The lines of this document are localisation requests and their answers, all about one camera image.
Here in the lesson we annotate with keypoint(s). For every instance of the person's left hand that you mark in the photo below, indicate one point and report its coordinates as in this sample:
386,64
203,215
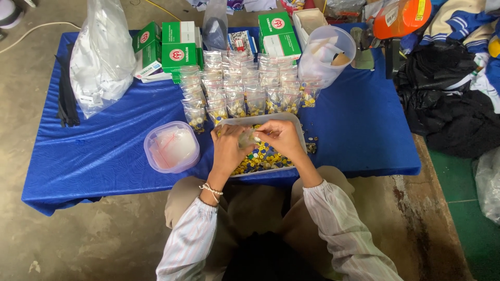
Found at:
226,152

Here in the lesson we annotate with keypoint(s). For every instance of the person's right hand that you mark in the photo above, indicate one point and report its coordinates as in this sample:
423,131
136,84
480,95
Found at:
285,136

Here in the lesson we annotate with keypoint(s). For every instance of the person's right fingers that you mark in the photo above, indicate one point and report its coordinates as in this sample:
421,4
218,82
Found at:
265,130

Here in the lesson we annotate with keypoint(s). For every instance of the person's left fingers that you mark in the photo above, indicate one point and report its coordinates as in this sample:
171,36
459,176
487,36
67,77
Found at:
228,132

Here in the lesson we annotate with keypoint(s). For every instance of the small clear zip bag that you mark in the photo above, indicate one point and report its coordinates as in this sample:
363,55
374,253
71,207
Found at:
246,139

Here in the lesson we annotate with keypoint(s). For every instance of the heap of yellow blue buttons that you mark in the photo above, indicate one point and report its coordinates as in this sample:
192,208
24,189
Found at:
261,158

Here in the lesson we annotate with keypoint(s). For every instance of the clear rectangular plastic tray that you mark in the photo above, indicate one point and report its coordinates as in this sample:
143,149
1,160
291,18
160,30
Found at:
297,125

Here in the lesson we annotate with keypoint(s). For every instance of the rows of button-filled zip bags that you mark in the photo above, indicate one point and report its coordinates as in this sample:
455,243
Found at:
246,89

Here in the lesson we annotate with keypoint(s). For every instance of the loose metal buttons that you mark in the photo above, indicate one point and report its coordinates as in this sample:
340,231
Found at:
311,146

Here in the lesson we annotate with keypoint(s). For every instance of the stack of empty zip bags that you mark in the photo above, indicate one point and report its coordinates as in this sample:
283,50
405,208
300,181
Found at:
174,146

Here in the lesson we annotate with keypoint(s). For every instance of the lilac square plastic container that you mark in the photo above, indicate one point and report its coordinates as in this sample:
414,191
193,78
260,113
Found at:
150,148

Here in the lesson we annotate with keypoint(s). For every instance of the clear round plastic tub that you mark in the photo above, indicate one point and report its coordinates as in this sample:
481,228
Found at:
324,58

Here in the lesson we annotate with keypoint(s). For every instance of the green thread box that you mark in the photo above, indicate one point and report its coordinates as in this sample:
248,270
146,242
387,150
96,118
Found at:
278,33
146,36
150,64
181,47

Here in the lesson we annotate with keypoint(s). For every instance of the upright clear plastic bag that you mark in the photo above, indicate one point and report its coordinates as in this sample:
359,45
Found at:
215,27

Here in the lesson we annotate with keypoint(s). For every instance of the blue table cloth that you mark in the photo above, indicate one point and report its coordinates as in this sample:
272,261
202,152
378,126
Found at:
117,156

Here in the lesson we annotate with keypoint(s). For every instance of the open white cardboard box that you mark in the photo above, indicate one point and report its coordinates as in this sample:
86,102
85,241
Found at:
310,21

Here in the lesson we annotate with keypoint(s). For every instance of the heap of fabric and bags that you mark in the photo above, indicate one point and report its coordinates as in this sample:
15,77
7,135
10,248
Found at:
273,4

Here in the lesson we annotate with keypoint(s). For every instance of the large clear bag of labels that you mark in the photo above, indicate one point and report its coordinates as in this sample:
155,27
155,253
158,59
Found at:
101,58

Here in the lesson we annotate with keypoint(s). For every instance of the bundle of black zippers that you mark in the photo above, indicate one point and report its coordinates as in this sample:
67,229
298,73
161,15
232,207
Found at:
67,97

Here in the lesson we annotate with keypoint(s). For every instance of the orange plastic-wrapped helmet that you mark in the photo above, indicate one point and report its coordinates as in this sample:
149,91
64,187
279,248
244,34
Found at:
402,17

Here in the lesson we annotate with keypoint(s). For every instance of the heap of clothes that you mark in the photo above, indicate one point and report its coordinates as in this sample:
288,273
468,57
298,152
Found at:
449,97

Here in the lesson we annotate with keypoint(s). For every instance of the crumpled clear plastic bag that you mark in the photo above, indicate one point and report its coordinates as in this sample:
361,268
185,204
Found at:
488,187

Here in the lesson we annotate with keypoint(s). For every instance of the white shoe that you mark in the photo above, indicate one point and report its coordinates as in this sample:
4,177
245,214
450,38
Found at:
9,13

